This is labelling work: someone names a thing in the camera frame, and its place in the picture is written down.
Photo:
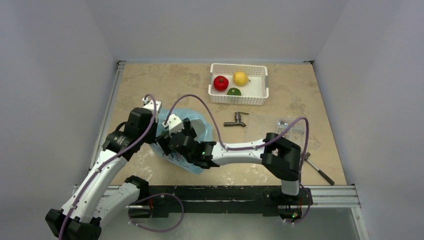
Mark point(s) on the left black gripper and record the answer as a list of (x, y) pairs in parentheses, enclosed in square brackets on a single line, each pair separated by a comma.
[(155, 125)]

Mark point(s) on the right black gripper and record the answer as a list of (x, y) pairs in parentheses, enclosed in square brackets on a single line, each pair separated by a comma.
[(170, 142)]

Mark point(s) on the blue printed plastic bag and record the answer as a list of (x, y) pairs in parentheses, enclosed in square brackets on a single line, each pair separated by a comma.
[(203, 130)]

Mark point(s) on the red fake apple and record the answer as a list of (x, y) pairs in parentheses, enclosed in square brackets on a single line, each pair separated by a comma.
[(220, 83)]

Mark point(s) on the green fake fruit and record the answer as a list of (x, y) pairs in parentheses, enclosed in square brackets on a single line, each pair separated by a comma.
[(234, 92)]

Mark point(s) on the yellow fake fruit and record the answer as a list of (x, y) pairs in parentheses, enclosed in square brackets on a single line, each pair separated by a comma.
[(240, 78)]

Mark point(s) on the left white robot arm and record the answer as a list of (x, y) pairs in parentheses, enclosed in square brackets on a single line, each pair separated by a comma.
[(85, 214)]

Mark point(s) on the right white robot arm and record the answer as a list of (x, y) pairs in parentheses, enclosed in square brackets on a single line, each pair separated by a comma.
[(278, 155)]

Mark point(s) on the dark metal faucet tap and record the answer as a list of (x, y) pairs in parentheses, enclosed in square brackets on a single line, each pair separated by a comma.
[(237, 120)]

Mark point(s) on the white perforated plastic basket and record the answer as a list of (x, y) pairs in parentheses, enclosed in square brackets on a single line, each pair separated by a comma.
[(256, 92)]

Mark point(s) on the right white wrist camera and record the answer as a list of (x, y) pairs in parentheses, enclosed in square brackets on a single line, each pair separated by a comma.
[(173, 124)]

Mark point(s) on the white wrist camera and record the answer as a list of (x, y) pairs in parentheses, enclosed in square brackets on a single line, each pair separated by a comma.
[(150, 104), (173, 124)]

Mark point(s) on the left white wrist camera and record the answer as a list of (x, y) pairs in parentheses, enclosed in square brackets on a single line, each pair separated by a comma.
[(150, 104)]

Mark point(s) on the black handled tool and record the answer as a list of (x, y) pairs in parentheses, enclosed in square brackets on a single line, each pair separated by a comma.
[(325, 176)]

